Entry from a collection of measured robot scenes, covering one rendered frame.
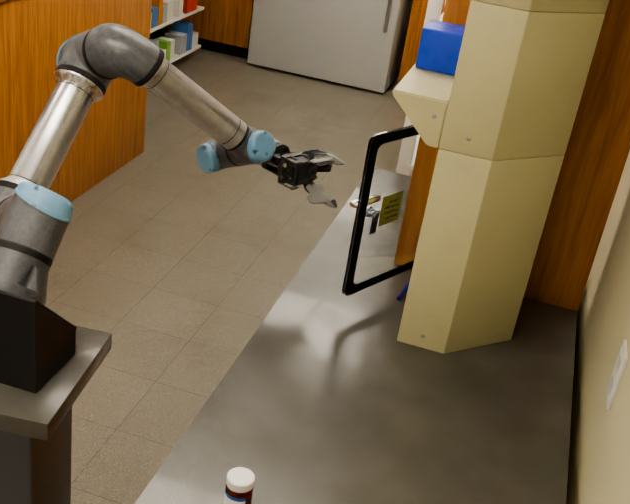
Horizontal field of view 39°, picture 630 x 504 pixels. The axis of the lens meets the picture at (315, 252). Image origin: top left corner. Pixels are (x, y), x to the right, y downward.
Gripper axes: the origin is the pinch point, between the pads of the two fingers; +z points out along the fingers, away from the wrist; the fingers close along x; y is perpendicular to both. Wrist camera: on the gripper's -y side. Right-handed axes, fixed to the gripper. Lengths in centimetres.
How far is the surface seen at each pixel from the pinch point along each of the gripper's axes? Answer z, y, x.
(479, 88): 33.8, 4.3, 35.2
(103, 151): -247, -105, -104
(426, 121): 26.0, 8.4, 26.3
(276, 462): 42, 57, -26
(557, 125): 44, -13, 28
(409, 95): 22.0, 10.4, 30.7
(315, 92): -308, -336, -122
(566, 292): 44, -42, -21
